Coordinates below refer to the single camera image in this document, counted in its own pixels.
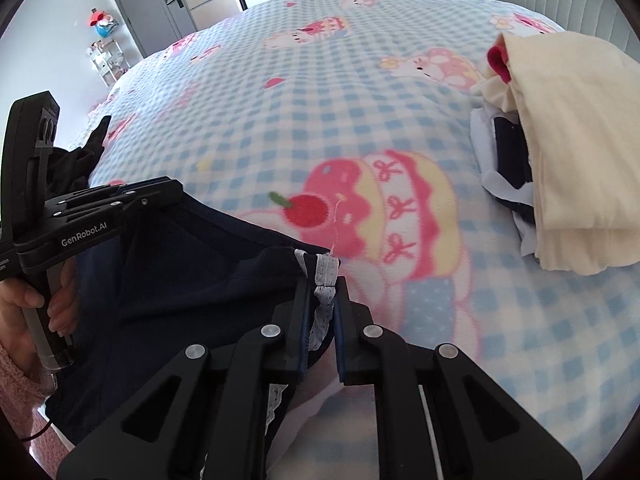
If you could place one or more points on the red and blue wall plush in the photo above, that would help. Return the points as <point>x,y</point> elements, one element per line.
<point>102,25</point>

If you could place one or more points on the person's left forearm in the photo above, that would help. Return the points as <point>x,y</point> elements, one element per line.
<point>20,390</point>

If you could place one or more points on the white and navy folded clothes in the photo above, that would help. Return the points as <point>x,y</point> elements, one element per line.
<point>510,150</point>

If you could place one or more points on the grey door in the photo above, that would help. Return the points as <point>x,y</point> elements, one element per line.
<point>145,5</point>

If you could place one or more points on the navy garment with white trim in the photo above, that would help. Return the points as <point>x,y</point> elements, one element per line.
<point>175,285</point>

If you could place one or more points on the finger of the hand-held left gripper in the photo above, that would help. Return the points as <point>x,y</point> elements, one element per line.
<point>150,197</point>
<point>100,191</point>

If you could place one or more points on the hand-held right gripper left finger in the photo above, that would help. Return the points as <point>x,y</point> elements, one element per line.
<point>295,340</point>

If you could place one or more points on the person's left hand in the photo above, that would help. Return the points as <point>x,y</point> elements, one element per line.
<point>15,310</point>

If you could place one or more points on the black clothes heap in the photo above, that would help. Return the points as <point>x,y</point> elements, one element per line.
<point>82,160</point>

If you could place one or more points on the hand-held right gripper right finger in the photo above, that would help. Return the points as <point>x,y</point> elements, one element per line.
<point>341,340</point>

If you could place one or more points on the cream folded garment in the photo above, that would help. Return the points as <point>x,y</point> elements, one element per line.
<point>575,160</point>

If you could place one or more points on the blue checkered cartoon blanket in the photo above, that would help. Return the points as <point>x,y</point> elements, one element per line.
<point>350,110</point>

